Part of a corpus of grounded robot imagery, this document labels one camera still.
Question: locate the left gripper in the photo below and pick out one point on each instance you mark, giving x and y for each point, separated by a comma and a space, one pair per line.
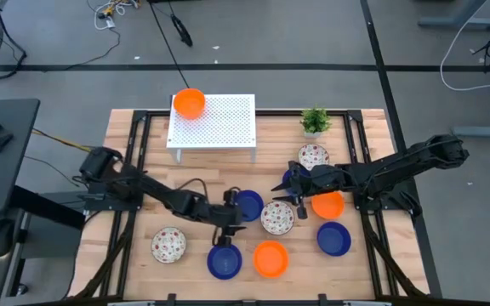
227, 216

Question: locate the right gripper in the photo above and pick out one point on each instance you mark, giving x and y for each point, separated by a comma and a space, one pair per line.
306, 183

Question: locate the blue mini bowl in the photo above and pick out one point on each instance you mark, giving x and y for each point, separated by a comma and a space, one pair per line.
224, 262
288, 176
251, 206
334, 239

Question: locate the floral mini bowl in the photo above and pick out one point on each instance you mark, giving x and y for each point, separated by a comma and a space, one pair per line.
168, 245
277, 217
313, 155

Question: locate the orange mini bowl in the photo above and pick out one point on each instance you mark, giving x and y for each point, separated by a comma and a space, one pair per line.
271, 259
189, 104
328, 206

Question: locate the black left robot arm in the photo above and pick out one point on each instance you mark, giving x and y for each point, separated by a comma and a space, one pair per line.
164, 197

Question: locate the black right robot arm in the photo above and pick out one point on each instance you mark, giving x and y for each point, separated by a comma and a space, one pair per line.
398, 168

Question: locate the small potted green plant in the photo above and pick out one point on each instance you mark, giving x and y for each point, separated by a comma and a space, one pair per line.
315, 120

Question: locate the white perforated metal rack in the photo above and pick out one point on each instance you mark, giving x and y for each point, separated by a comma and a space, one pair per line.
228, 123

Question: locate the grey desk foot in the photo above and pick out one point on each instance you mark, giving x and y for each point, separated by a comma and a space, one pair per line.
483, 131
457, 22

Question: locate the black computer mouse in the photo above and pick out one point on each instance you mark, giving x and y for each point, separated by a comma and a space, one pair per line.
1, 236

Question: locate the black desk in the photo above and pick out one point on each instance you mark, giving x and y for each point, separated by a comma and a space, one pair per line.
2, 170

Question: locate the black aluminium table frame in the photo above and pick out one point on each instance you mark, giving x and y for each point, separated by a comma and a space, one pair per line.
139, 115

